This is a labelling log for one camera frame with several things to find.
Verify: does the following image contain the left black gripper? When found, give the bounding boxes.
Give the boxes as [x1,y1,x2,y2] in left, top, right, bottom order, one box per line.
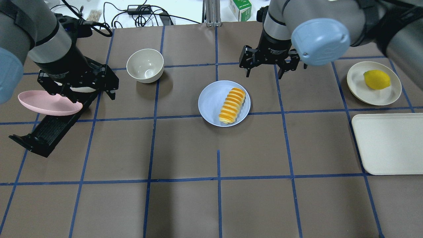
[37,50,119,103]

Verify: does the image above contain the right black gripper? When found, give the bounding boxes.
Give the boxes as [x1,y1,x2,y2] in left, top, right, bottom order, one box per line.
[239,31,300,80]

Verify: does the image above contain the yellow spiral bread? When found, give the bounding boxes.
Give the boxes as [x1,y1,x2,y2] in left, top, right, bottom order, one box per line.
[218,88,246,124]

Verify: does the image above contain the blue plate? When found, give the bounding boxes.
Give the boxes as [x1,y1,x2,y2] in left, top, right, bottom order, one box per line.
[198,80,251,127]

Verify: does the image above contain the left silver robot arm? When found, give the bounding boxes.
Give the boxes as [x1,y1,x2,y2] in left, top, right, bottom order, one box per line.
[1,0,118,104]

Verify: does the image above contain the cream plate in rack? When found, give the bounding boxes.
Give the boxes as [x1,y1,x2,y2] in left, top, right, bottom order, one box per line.
[55,82,96,93]

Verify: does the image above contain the pink plate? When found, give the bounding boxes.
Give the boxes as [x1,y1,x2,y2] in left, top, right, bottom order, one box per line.
[18,90,83,116]

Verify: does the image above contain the black plate rack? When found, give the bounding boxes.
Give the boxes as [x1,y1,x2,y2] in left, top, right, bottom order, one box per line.
[9,90,100,158]

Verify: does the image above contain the white plate under lemon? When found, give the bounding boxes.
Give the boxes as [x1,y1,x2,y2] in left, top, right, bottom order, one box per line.
[347,61,402,106]

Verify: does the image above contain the green white carton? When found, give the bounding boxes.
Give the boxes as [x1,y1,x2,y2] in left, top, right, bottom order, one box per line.
[229,0,252,21]

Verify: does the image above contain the white bowl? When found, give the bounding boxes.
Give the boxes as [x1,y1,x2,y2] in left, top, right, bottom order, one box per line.
[126,49,164,83]

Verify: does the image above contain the black power adapter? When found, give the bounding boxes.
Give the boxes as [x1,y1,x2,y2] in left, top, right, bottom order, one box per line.
[126,4,152,16]

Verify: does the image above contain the yellow lemon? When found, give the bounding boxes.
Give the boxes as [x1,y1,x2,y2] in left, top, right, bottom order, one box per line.
[364,70,391,90]

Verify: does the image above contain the white rectangular tray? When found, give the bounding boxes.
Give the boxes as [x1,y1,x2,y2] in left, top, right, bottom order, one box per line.
[352,113,423,175]

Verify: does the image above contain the aluminium frame post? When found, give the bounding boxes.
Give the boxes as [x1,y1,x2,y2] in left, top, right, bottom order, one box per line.
[202,0,221,27]

